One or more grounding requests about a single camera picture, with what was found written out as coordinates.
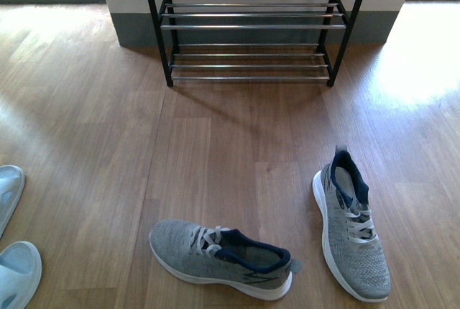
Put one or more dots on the grey knit sneaker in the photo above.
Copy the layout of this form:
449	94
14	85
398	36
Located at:
351	246
205	255

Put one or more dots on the black metal shoe rack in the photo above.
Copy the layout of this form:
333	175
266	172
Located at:
252	40

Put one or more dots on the light blue slipper upper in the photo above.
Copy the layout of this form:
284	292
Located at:
12	186

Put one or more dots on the light blue slipper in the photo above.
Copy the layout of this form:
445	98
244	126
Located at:
12	186
21	271

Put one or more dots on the light blue slipper lower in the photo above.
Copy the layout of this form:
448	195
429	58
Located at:
21	271

